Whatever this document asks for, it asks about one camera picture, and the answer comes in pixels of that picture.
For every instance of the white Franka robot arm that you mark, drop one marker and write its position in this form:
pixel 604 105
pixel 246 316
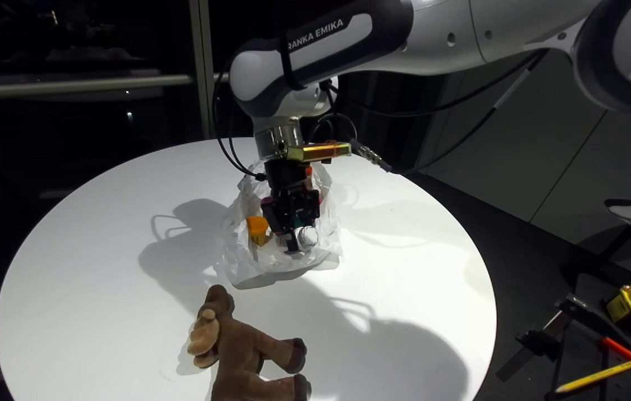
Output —
pixel 418 35

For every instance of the brown plush toy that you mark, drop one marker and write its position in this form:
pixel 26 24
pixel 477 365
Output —
pixel 244 347

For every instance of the grey metal railing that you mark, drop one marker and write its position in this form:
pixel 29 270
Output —
pixel 70 85

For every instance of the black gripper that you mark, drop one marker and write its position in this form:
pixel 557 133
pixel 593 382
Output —
pixel 288 178

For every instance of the yellow pencil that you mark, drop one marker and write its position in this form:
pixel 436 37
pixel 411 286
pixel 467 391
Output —
pixel 601 374

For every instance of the grey metal post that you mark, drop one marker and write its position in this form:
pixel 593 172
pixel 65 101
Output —
pixel 201 68

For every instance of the crumpled white plastic bag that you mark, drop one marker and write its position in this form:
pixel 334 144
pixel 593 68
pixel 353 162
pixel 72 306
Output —
pixel 254 267

